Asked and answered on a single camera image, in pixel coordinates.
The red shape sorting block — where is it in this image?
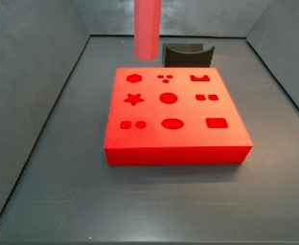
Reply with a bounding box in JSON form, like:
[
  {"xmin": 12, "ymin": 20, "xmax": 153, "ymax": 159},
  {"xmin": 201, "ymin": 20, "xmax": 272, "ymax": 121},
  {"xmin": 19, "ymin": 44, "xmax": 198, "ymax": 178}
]
[{"xmin": 105, "ymin": 68, "xmax": 254, "ymax": 166}]

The black curved holder bracket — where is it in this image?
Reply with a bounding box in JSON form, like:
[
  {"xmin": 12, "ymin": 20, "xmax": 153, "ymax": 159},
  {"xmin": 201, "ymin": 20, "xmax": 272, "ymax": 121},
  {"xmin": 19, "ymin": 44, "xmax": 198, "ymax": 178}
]
[{"xmin": 163, "ymin": 43, "xmax": 216, "ymax": 67}]

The red hexagonal peg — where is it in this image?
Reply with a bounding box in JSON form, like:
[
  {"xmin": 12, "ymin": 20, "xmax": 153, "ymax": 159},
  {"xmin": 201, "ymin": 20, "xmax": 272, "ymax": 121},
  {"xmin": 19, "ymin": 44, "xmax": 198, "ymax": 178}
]
[{"xmin": 135, "ymin": 0, "xmax": 163, "ymax": 60}]

